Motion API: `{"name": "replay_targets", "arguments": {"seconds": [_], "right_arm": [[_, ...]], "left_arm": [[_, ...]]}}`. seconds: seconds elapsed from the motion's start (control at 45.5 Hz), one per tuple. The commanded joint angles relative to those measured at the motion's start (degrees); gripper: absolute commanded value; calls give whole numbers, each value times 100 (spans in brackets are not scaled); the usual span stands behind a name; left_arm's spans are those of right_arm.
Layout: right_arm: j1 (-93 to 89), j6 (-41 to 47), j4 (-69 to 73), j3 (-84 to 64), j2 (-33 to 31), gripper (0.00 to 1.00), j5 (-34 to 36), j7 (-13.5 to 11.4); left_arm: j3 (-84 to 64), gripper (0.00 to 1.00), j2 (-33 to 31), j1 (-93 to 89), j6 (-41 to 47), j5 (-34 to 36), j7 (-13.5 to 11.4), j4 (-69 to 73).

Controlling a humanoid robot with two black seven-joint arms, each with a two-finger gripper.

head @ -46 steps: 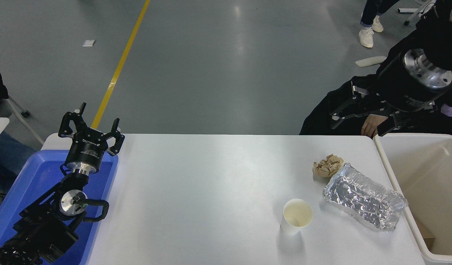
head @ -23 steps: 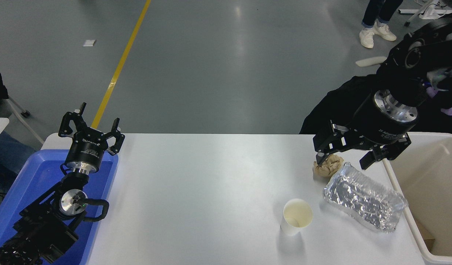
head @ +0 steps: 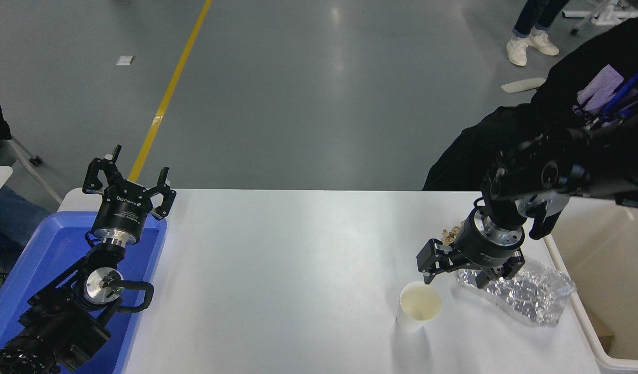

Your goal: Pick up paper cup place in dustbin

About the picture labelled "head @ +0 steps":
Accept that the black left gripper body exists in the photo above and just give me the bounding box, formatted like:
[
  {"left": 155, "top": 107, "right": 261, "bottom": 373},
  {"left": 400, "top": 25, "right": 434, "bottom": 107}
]
[{"left": 92, "top": 182, "right": 154, "bottom": 242}]

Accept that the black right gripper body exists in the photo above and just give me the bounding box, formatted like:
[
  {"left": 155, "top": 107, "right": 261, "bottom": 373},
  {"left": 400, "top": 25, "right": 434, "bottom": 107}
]
[{"left": 453, "top": 208, "right": 523, "bottom": 271}]

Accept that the white paper cup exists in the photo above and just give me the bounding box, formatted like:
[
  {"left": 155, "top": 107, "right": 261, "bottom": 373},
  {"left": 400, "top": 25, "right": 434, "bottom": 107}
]
[{"left": 396, "top": 281, "right": 442, "bottom": 333}]

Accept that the crumpled tan paper ball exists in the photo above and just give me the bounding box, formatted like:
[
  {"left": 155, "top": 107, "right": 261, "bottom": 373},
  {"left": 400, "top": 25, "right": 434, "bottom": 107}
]
[{"left": 442, "top": 221, "right": 466, "bottom": 246}]

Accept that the crumpled silver foil tray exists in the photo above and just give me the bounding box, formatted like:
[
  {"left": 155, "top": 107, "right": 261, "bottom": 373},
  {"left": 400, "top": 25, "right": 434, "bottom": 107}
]
[{"left": 456, "top": 258, "right": 576, "bottom": 329}]

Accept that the grey metal chair leg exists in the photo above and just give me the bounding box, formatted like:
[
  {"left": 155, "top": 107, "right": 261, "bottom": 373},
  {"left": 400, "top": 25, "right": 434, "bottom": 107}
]
[{"left": 10, "top": 138, "right": 63, "bottom": 204}]

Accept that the blue plastic tray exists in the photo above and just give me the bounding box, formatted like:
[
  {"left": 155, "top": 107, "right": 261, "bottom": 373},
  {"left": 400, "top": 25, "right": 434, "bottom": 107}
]
[{"left": 0, "top": 210, "right": 168, "bottom": 374}]

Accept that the large pale bin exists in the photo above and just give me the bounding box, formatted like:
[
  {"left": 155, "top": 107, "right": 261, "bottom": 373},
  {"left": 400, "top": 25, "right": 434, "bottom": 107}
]
[{"left": 543, "top": 193, "right": 638, "bottom": 374}]

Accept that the flat white floor piece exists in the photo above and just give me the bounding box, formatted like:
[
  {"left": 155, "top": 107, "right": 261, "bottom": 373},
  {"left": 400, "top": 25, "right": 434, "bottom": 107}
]
[{"left": 501, "top": 78, "right": 547, "bottom": 94}]

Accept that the white stand base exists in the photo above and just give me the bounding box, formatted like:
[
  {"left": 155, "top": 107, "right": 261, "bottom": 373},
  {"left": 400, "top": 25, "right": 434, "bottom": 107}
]
[{"left": 563, "top": 0, "right": 638, "bottom": 36}]

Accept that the blue lanyard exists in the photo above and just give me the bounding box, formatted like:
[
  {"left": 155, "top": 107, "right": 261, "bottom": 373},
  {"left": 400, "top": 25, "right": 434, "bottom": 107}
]
[{"left": 602, "top": 60, "right": 638, "bottom": 119}]

